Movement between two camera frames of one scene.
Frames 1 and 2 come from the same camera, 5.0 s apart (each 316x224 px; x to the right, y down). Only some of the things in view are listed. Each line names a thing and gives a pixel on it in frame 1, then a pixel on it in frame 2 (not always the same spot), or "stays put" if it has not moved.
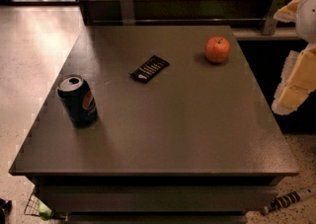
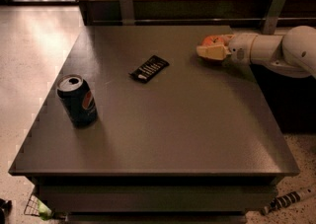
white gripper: (307, 16) → (240, 47)
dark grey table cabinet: (196, 143) stays put
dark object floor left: (5, 208) stays put
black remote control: (148, 69) stays put
